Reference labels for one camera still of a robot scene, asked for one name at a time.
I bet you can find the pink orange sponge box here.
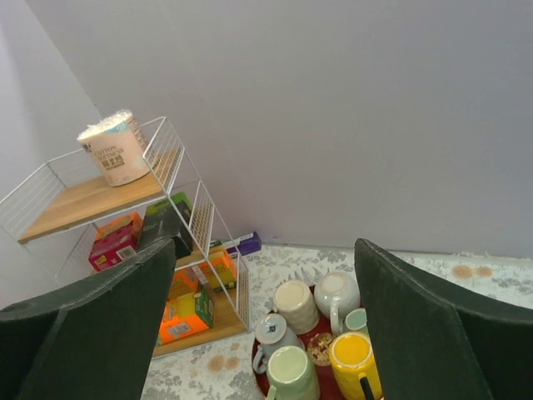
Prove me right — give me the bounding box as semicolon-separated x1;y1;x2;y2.
88;212;142;272

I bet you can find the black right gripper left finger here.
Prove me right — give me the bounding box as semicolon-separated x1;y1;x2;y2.
1;239;177;399

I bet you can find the orange green sponge box front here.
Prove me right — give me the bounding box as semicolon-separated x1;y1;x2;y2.
157;289;215;346

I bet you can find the light green mug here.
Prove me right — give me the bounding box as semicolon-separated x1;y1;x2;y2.
266;346;321;400

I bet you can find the purple white box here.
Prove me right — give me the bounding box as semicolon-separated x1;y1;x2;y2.
210;232;262;258

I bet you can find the small celadon teacup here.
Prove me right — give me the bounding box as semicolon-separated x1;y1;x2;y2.
343;307;368;335

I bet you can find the speckled white round mug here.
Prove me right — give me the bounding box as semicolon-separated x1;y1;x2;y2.
314;271;361;336

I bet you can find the white wire wooden shelf rack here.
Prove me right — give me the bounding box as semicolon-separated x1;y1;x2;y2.
0;116;251;358

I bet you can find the yellow mug black handle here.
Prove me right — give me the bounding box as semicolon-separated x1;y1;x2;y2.
328;332;383;400

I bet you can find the floral tablecloth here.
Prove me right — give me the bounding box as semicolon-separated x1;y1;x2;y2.
142;245;532;399

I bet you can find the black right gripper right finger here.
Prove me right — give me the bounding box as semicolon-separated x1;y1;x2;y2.
354;238;532;399

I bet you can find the grey blue mug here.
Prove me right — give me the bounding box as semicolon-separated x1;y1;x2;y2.
252;313;305;374

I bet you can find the beige textured mug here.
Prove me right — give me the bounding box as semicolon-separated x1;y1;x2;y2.
273;280;320;335

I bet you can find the black green box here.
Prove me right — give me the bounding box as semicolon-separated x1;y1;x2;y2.
137;192;193;259

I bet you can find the red round tray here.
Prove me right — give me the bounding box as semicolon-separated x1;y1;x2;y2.
251;311;346;399

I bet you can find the orange yellow sponge box back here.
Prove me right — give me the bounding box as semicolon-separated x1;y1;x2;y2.
199;245;237;292

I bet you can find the orange sponge box middle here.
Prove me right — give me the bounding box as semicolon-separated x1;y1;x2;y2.
167;267;200;300

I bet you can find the wrapped toilet paper roll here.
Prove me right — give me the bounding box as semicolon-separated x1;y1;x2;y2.
77;109;150;187

